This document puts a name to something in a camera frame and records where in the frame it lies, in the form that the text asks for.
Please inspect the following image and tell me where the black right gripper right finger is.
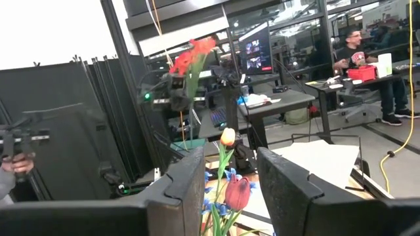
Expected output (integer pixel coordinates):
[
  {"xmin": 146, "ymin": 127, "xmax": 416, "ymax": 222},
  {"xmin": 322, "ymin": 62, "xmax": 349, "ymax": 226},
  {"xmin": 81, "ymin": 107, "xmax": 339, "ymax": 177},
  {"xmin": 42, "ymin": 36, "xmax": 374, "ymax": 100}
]
[{"xmin": 257, "ymin": 146, "xmax": 420, "ymax": 236}]

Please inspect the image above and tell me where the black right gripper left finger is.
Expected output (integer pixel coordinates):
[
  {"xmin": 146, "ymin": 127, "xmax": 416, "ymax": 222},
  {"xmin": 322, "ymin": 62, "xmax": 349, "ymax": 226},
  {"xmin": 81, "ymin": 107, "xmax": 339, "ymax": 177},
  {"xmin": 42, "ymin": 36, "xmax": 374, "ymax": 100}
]
[{"xmin": 0, "ymin": 146, "xmax": 207, "ymax": 236}]

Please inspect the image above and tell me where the red artificial flower bunch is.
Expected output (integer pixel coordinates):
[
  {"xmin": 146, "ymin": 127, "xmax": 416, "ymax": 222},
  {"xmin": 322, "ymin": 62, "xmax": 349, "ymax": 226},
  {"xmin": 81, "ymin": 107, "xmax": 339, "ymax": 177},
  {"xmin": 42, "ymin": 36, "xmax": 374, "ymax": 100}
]
[{"xmin": 169, "ymin": 37, "xmax": 217, "ymax": 147}]

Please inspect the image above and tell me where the red artificial tulip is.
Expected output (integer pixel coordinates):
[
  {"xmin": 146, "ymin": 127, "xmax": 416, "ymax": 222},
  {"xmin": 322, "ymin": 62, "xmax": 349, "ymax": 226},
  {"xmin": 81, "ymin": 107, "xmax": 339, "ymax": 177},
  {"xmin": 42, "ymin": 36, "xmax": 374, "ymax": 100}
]
[{"xmin": 209, "ymin": 174, "xmax": 253, "ymax": 236}]

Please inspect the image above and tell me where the blue artificial flower bunch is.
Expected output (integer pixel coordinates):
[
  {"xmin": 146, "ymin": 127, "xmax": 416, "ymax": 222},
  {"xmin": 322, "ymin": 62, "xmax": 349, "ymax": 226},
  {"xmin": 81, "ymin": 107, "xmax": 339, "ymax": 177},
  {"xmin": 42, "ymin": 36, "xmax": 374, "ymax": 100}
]
[{"xmin": 200, "ymin": 167, "xmax": 257, "ymax": 218}]

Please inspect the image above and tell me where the orange artificial tulip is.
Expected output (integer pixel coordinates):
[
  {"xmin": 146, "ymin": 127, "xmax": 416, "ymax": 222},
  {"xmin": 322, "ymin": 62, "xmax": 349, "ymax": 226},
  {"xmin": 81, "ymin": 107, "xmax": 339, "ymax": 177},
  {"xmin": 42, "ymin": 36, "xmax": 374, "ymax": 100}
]
[{"xmin": 215, "ymin": 127, "xmax": 237, "ymax": 197}]

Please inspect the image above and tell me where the person's forearm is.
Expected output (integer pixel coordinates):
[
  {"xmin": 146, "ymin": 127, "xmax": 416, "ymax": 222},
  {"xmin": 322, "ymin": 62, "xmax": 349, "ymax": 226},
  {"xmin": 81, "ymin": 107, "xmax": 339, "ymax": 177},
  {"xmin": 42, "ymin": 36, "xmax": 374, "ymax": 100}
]
[{"xmin": 0, "ymin": 167, "xmax": 17, "ymax": 203}]

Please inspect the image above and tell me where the backlit keyboard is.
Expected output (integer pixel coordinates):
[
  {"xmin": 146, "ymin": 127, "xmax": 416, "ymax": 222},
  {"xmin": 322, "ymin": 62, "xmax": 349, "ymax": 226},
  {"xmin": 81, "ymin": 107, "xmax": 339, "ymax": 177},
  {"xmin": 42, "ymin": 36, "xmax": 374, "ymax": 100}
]
[{"xmin": 209, "ymin": 107, "xmax": 228, "ymax": 128}]

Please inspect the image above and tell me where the white blue cloth pile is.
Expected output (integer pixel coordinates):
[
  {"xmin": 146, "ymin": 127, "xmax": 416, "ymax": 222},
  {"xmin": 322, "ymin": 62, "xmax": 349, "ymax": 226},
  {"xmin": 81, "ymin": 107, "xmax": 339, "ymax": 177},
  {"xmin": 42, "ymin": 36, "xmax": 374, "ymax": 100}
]
[{"xmin": 236, "ymin": 93, "xmax": 282, "ymax": 109}]

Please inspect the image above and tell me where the pale green bag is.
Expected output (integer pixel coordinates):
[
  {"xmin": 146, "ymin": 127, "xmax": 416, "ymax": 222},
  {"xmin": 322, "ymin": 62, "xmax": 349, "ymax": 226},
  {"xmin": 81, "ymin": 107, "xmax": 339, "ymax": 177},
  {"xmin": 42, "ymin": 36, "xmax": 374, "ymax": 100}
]
[{"xmin": 284, "ymin": 107, "xmax": 310, "ymax": 125}]

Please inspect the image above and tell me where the black monitor with lit screen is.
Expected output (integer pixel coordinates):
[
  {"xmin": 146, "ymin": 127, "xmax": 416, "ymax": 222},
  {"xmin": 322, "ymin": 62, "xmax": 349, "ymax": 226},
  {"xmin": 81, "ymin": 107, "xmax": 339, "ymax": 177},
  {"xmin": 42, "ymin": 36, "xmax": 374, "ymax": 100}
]
[{"xmin": 238, "ymin": 22, "xmax": 274, "ymax": 76}]

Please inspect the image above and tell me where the black office desk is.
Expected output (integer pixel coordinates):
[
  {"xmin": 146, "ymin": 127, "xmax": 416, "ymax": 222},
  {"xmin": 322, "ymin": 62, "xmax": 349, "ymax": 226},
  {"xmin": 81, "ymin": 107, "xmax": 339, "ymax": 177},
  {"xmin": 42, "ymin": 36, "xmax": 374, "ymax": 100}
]
[
  {"xmin": 238, "ymin": 88, "xmax": 316, "ymax": 150},
  {"xmin": 304, "ymin": 58, "xmax": 420, "ymax": 145}
]

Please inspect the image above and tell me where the black folding partition screen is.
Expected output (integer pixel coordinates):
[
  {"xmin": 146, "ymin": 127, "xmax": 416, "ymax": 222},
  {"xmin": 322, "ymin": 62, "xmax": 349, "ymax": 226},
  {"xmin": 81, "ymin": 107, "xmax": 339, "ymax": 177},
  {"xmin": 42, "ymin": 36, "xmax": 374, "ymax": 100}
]
[{"xmin": 0, "ymin": 54, "xmax": 171, "ymax": 201}]

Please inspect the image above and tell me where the grey office chair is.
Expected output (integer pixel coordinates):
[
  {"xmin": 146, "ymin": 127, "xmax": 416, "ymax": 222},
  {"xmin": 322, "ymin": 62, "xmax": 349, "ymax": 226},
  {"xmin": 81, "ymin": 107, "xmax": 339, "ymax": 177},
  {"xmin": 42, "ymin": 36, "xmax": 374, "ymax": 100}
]
[{"xmin": 337, "ymin": 81, "xmax": 383, "ymax": 124}]

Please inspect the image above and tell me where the black framed glass partition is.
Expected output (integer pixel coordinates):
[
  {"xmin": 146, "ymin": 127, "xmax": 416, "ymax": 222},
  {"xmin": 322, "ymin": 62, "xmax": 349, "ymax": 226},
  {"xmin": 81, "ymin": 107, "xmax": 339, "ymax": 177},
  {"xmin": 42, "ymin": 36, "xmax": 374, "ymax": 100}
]
[{"xmin": 100, "ymin": 0, "xmax": 420, "ymax": 99}]

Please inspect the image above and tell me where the red plastic box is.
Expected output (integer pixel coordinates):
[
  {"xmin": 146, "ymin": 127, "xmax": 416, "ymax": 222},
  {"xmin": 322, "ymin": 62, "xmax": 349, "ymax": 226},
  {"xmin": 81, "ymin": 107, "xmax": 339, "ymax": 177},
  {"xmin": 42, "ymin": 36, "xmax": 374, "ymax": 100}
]
[{"xmin": 346, "ymin": 64, "xmax": 377, "ymax": 82}]

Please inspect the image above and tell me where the person's hand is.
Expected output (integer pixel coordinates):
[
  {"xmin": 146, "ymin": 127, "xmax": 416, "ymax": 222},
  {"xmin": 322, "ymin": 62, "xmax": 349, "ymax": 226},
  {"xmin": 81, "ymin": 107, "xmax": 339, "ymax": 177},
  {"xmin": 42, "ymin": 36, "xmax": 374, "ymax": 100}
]
[{"xmin": 0, "ymin": 153, "xmax": 35, "ymax": 174}]

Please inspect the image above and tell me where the person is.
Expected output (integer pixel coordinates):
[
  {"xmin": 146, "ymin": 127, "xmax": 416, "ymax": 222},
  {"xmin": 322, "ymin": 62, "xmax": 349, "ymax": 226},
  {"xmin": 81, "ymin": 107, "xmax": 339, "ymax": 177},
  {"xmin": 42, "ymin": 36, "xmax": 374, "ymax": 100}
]
[{"xmin": 333, "ymin": 28, "xmax": 420, "ymax": 127}]

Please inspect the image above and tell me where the white container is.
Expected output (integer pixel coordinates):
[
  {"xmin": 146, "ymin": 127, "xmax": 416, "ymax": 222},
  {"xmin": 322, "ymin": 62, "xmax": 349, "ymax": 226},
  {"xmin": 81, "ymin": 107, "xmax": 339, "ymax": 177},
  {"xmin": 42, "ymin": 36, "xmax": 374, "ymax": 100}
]
[{"xmin": 377, "ymin": 52, "xmax": 393, "ymax": 79}]

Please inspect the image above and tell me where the yellow hanging cable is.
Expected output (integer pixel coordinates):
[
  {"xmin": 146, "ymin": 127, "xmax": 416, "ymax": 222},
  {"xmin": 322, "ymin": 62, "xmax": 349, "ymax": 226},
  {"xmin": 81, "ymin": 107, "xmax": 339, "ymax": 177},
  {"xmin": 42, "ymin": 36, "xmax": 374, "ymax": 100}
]
[{"xmin": 379, "ymin": 0, "xmax": 415, "ymax": 194}]

